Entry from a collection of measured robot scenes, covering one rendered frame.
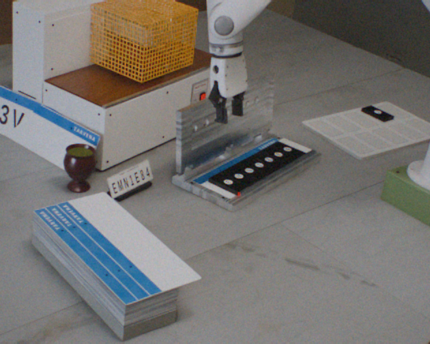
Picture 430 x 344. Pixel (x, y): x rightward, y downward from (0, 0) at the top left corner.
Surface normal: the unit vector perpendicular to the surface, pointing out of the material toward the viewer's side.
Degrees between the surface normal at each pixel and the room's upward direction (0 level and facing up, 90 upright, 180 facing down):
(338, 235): 0
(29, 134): 69
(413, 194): 90
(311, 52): 0
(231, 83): 77
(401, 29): 90
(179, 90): 90
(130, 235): 0
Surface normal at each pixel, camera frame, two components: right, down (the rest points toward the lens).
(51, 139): -0.57, -0.04
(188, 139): 0.80, 0.26
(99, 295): -0.80, 0.21
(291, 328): 0.11, -0.87
